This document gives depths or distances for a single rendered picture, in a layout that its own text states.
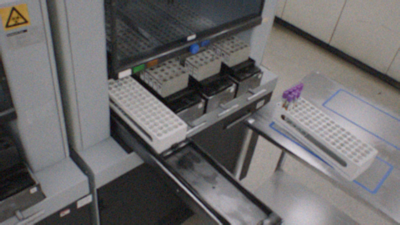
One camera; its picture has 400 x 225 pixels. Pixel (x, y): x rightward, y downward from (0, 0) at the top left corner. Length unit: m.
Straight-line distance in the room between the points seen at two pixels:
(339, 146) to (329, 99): 0.31
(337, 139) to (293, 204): 0.64
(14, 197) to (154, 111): 0.41
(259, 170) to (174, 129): 1.19
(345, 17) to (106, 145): 2.46
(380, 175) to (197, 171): 0.51
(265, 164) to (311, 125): 1.10
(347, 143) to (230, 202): 0.38
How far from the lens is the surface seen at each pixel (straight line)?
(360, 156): 1.11
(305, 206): 1.73
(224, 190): 0.99
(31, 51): 0.90
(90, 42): 0.95
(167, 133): 1.02
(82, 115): 1.06
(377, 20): 3.15
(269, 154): 2.27
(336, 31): 3.32
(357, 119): 1.34
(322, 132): 1.13
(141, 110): 1.10
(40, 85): 0.95
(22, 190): 1.01
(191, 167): 1.03
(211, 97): 1.26
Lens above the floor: 1.58
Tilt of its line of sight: 41 degrees down
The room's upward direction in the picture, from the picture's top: 9 degrees clockwise
